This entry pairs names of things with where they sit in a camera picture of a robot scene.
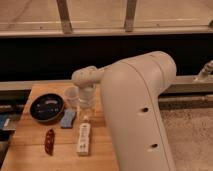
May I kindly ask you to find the translucent plastic cup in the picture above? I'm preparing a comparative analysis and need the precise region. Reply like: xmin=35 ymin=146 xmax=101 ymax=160
xmin=64 ymin=87 xmax=79 ymax=108

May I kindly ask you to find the left metal window post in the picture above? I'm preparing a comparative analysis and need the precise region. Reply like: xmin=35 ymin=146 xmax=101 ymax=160
xmin=56 ymin=0 xmax=72 ymax=34

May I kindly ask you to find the red chili pepper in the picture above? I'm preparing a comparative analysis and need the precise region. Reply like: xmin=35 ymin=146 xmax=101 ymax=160
xmin=44 ymin=129 xmax=55 ymax=155

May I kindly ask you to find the white labelled bottle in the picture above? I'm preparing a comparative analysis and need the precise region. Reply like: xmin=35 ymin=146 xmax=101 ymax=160
xmin=77 ymin=116 xmax=91 ymax=156

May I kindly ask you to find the right metal window post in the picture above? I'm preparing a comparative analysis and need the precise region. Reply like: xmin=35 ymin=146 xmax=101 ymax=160
xmin=124 ymin=0 xmax=137 ymax=32

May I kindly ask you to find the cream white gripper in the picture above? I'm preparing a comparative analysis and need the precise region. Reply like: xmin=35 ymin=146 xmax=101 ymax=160
xmin=78 ymin=86 xmax=95 ymax=109

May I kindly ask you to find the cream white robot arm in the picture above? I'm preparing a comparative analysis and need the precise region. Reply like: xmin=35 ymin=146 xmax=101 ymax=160
xmin=71 ymin=51 xmax=176 ymax=171

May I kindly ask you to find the metal window post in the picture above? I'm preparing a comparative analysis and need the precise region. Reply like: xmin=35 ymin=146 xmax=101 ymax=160
xmin=124 ymin=0 xmax=137 ymax=32
xmin=56 ymin=0 xmax=72 ymax=34

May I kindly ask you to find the dark round bowl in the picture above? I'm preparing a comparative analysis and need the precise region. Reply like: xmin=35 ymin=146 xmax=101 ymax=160
xmin=30 ymin=93 xmax=64 ymax=122

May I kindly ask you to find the blue box beside table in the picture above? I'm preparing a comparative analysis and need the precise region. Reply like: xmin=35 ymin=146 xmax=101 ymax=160
xmin=0 ymin=115 xmax=12 ymax=130

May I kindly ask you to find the blue sponge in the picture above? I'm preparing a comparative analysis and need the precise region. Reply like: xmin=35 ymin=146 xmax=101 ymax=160
xmin=60 ymin=109 xmax=76 ymax=129

